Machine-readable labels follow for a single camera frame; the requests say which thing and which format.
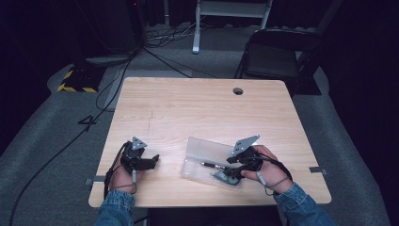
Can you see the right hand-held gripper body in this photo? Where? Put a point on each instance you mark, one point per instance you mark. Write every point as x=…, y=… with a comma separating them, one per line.
x=247, y=157

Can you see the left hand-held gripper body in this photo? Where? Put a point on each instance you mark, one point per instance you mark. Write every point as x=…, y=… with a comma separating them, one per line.
x=131, y=158

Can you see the black pen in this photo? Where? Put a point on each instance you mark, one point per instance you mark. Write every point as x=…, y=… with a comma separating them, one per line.
x=210, y=164

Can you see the clear plastic pencil box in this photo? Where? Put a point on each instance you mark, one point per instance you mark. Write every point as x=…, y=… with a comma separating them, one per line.
x=204, y=157

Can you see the person's left hand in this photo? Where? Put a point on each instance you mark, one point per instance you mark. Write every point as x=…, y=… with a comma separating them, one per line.
x=120, y=180

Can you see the person's right hand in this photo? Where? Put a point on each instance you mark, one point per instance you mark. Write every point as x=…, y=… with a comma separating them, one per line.
x=273, y=174

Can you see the grey tape piece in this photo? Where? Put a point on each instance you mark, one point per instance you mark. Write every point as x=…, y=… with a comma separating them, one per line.
x=96, y=179
x=317, y=170

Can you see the yellow black striped block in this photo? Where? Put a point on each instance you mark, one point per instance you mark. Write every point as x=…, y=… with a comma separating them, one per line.
x=80, y=80

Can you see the black folding chair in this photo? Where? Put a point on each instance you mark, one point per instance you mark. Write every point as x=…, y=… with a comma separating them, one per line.
x=276, y=56

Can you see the white desk frame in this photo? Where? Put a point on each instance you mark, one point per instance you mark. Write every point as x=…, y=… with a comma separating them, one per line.
x=230, y=9

